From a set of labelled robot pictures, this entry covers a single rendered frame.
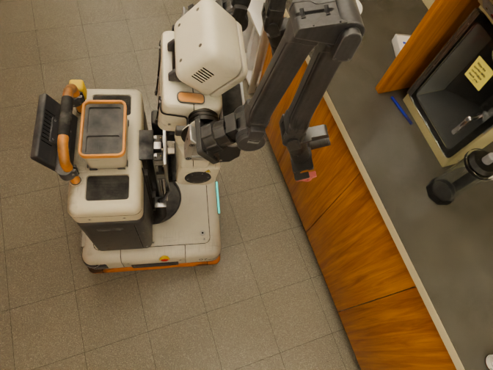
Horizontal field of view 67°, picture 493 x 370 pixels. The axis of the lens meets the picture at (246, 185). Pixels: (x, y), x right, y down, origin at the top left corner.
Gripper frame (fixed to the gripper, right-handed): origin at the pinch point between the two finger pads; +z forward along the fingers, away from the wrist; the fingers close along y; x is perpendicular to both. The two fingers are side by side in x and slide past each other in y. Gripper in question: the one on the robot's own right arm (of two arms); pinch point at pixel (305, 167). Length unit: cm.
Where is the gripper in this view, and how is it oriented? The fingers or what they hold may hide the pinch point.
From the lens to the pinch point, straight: 128.2
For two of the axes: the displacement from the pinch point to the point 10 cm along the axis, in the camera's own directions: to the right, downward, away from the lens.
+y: -1.1, -9.1, 4.1
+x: -9.5, 2.2, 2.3
